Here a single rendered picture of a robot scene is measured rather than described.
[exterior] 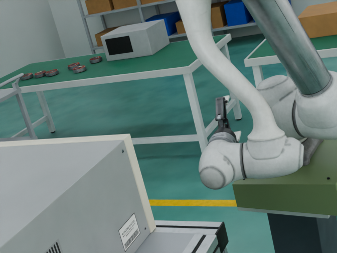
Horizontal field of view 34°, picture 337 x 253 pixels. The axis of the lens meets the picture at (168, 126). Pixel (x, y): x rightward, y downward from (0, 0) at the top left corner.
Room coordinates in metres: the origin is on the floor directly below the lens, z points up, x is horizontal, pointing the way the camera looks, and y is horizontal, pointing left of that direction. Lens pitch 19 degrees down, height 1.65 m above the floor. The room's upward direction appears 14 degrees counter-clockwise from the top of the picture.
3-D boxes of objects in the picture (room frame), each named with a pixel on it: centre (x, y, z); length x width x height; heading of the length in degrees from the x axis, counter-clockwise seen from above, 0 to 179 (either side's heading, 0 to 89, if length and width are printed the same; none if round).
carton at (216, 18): (7.72, -1.01, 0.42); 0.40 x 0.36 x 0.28; 150
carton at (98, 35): (8.58, 0.49, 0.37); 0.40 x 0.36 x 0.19; 150
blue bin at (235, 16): (7.52, -1.35, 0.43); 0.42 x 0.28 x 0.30; 148
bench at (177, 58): (4.69, 0.48, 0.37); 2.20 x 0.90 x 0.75; 60
